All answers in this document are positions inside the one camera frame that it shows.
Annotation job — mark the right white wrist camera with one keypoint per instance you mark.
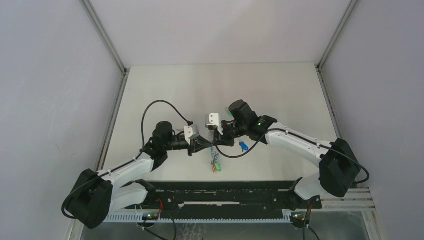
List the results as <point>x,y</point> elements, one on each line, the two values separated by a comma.
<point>214,124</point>

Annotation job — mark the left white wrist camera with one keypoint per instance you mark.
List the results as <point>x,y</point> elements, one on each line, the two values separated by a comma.
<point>191,132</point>

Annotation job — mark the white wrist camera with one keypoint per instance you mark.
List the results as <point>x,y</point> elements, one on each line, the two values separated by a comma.
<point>214,124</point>
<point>191,132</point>

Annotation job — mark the key with green tag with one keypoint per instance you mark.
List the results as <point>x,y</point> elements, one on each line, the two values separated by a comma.
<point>228,112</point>

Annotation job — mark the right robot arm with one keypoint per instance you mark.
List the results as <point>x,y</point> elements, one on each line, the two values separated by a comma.
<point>335,160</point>

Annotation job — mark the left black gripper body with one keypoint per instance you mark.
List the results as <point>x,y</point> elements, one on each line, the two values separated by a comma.
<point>179,145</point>

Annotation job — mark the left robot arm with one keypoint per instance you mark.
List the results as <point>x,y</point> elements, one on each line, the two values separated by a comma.
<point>96,194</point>

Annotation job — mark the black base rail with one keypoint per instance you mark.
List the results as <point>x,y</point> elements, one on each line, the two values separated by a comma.
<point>225,200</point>

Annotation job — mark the metal key organiser with rings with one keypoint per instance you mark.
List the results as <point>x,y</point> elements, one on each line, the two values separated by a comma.
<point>216,166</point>

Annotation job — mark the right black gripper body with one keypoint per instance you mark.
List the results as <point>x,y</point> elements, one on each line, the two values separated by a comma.
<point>232,131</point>

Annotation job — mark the key with blue tag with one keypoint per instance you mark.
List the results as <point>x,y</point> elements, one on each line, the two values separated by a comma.
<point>244,146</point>

